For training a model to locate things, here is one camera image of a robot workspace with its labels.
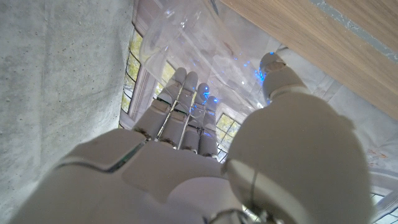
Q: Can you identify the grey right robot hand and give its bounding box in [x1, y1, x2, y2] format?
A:
[9, 51, 376, 224]

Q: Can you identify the clear plastic bottle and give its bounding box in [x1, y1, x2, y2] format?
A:
[138, 0, 280, 110]

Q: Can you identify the printed window backdrop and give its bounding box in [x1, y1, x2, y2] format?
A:
[118, 0, 398, 224]

